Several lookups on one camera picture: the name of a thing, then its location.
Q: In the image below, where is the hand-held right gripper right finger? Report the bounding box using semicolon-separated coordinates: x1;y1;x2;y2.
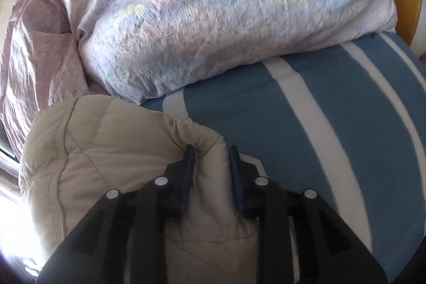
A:
228;145;388;284

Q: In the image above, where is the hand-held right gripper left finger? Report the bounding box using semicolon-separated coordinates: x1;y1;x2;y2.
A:
36;144;197;284

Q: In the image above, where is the cream puffer jacket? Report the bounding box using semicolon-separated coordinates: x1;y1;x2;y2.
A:
18;94;267;284

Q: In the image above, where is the blue white striped bed sheet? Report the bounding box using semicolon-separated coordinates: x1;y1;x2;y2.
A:
143;31;426;284

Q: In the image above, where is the pale floral pillow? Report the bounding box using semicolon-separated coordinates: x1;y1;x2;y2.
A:
51;0;399;105

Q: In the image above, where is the pink quilt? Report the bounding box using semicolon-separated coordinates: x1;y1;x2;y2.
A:
0;0;109;162

